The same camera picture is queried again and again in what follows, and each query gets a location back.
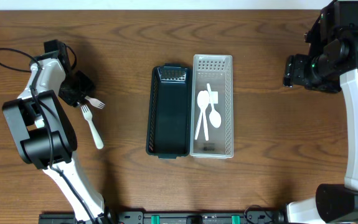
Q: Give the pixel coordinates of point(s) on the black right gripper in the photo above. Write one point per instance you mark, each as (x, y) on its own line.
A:
(299, 73)

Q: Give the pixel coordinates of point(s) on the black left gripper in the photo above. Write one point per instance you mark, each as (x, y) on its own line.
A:
(73, 92)

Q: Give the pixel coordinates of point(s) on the white plastic fork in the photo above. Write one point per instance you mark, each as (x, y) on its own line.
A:
(95, 102)
(87, 114)

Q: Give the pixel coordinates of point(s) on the white plastic spoon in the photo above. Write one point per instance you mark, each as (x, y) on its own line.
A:
(198, 122)
(214, 116)
(203, 98)

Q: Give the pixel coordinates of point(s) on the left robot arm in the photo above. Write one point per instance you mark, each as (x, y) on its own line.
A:
(45, 138)

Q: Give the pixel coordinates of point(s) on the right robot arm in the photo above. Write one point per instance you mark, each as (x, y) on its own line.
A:
(332, 67)

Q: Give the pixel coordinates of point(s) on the clear perforated plastic basket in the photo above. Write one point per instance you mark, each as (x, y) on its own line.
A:
(217, 70)

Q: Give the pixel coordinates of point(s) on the dark green plastic basket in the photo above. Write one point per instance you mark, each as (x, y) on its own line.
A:
(169, 108)

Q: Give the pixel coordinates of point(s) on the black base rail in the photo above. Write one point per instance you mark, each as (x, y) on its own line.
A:
(252, 215)

